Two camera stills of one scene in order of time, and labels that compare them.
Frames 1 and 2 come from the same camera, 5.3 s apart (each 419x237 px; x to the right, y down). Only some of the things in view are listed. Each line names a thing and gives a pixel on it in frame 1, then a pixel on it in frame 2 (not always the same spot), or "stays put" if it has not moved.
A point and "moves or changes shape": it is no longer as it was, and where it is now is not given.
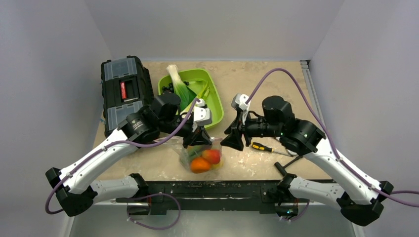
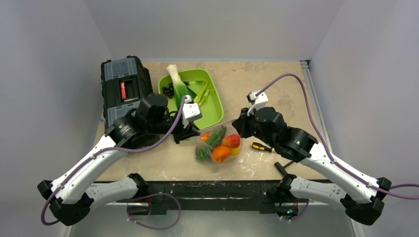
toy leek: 187,95 stays put
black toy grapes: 170,87 stays put
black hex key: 282,168 stays put
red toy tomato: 212,155 moves or changes shape
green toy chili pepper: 194,151 → 202,152
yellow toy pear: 218,166 → 235,151
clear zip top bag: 198,159 moves or changes shape
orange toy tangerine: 199,165 → 220,152
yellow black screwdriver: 262,147 stays put
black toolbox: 126,87 stays put
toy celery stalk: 203,94 stays put
